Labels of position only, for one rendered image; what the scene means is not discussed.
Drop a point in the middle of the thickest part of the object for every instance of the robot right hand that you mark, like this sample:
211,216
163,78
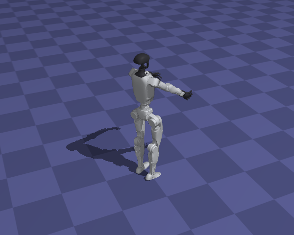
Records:
187,94

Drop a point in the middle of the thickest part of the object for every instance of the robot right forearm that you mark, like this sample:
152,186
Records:
175,90

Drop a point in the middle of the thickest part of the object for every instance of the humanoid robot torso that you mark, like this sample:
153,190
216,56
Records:
144,94

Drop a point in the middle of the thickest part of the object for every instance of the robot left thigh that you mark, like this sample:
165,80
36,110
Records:
140,128

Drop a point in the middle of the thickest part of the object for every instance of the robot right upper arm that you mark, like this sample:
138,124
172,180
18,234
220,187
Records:
156,83

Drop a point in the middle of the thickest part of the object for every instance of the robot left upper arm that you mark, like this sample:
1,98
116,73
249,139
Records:
131,71

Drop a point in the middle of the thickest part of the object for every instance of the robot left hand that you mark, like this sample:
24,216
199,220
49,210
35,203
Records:
155,75

